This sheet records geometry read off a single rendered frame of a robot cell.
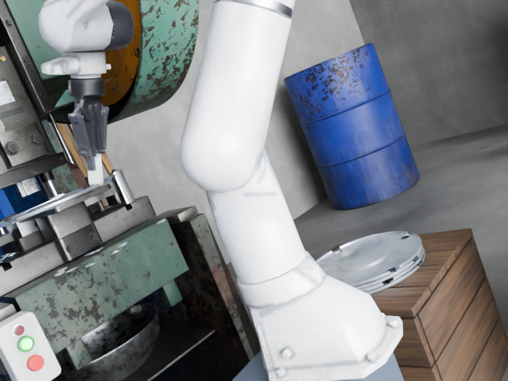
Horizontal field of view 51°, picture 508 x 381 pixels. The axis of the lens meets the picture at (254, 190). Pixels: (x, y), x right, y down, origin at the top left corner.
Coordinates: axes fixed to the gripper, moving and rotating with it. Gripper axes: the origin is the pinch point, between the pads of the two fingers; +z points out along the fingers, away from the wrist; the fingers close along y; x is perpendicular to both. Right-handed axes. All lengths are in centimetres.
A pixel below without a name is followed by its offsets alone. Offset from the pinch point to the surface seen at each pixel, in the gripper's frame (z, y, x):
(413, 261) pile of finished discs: 20, 11, -70
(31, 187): 7.1, 5.7, 22.0
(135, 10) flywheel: -34.8, 21.6, -1.7
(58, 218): 10.9, -4.5, 7.7
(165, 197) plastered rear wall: 56, 154, 56
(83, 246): 18.1, -2.4, 3.4
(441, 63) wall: -9, 321, -93
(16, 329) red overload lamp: 21.6, -32.5, -1.6
